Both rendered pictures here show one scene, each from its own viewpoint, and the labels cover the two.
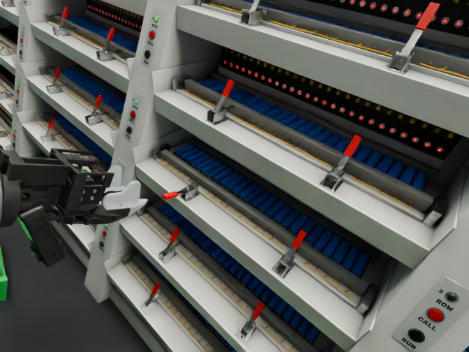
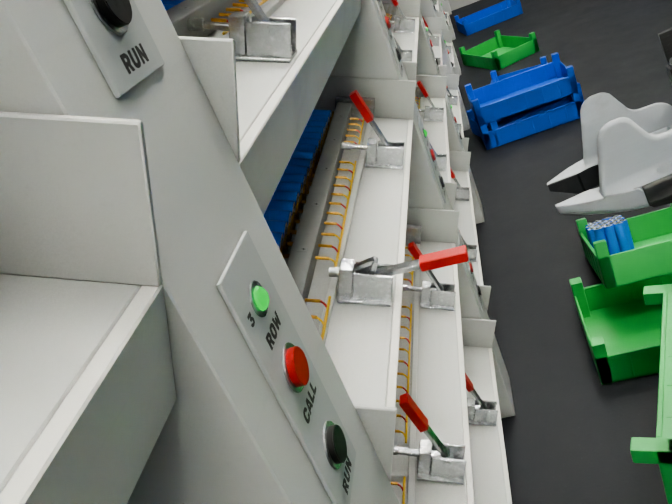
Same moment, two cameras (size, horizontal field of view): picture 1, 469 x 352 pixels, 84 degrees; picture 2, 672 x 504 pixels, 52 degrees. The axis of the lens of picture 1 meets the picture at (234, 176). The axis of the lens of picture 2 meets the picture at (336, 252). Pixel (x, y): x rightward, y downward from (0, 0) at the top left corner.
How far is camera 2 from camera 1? 0.83 m
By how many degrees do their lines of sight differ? 90
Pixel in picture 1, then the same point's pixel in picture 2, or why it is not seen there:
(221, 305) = (433, 340)
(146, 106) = (270, 247)
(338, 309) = (388, 128)
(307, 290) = not seen: hidden behind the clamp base
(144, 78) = (186, 152)
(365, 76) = not seen: outside the picture
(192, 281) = (439, 395)
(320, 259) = (343, 125)
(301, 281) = not seen: hidden behind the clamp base
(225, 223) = (375, 225)
